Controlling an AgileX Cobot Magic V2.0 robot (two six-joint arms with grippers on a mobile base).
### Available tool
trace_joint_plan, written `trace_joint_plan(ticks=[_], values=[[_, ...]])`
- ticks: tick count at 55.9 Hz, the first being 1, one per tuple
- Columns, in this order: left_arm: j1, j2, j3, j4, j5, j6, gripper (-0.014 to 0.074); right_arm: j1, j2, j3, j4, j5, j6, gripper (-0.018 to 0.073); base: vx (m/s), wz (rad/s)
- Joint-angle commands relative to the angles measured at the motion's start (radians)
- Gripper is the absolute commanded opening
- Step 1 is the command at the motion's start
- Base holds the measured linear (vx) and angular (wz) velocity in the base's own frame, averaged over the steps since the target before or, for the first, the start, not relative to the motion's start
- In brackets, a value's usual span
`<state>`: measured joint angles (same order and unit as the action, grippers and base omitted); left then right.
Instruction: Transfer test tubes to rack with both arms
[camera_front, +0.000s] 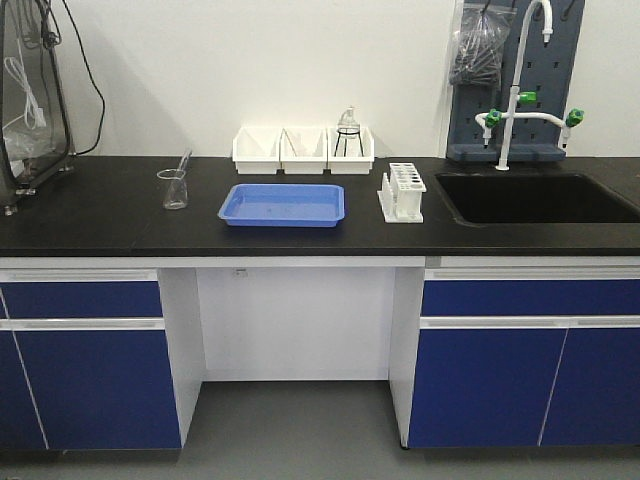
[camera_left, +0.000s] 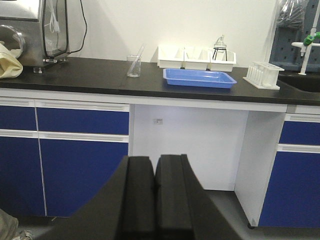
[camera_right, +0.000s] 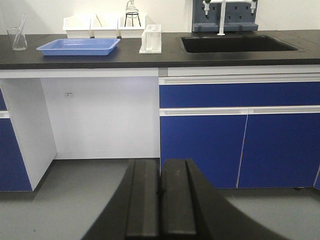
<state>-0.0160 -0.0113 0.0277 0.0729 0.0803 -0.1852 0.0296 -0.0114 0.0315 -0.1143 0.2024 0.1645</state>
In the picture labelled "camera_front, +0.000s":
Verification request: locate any white lab faucet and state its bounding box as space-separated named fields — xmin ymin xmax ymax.
xmin=474 ymin=0 xmax=586 ymax=172

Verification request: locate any middle white storage bin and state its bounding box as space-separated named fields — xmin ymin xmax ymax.
xmin=280 ymin=127 xmax=328 ymax=175

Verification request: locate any metal frame equipment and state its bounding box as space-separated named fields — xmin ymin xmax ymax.
xmin=1 ymin=1 xmax=73 ymax=216

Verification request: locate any plastic bag of pegs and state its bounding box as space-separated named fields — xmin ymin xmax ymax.
xmin=448 ymin=1 xmax=516 ymax=86

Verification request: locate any left blue cabinet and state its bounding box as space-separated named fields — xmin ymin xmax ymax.
xmin=1 ymin=271 xmax=183 ymax=450

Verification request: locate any right white storage bin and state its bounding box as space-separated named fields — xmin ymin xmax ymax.
xmin=327 ymin=126 xmax=375 ymax=175

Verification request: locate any black wire tripod stand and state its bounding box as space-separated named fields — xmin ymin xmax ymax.
xmin=334 ymin=127 xmax=364 ymax=157

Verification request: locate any white storage bin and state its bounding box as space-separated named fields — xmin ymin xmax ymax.
xmin=327 ymin=126 xmax=375 ymax=175
xmin=232 ymin=126 xmax=282 ymax=175
xmin=280 ymin=127 xmax=328 ymax=175

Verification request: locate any glass beaker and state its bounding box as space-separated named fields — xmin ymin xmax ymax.
xmin=156 ymin=169 xmax=188 ymax=210

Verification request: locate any black power cable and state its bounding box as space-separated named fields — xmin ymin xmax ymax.
xmin=61 ymin=0 xmax=107 ymax=157

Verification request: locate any clear glass test tube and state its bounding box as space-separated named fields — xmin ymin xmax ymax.
xmin=178 ymin=149 xmax=192 ymax=175

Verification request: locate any glass alcohol lamp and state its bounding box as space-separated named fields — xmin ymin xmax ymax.
xmin=337 ymin=106 xmax=361 ymax=136

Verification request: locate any blue cabinet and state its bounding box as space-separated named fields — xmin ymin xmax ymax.
xmin=1 ymin=271 xmax=183 ymax=450
xmin=402 ymin=267 xmax=639 ymax=448

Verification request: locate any grey drying pegboard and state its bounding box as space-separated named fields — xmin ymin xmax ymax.
xmin=446 ymin=1 xmax=585 ymax=163

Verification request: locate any blue plastic tray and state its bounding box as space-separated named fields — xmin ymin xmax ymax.
xmin=218 ymin=183 xmax=345 ymax=227

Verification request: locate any black lab sink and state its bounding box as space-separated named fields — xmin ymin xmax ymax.
xmin=436 ymin=173 xmax=639 ymax=225

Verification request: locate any white test tube rack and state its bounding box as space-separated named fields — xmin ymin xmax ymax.
xmin=377 ymin=162 xmax=426 ymax=223

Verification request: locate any right blue cabinet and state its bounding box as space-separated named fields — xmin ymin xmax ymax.
xmin=402 ymin=267 xmax=639 ymax=448

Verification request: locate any left white storage bin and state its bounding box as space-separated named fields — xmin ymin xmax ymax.
xmin=232 ymin=126 xmax=282 ymax=175

